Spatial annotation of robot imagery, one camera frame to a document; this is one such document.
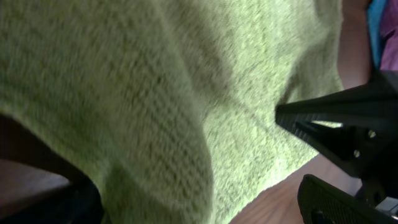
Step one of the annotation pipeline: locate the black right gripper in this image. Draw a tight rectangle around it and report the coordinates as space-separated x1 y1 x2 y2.
275 70 397 205

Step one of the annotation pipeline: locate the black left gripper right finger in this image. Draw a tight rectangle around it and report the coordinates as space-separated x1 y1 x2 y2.
297 174 397 224

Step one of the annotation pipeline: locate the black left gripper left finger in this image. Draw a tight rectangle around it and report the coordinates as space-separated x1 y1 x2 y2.
1 179 104 224

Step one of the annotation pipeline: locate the light green cloth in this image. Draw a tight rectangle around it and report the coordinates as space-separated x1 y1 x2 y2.
1 0 342 223

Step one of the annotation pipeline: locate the lower purple cloth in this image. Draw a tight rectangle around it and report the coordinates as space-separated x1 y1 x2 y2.
380 0 397 71

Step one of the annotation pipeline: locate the blue cloth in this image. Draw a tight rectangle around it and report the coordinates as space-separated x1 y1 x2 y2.
366 0 387 68

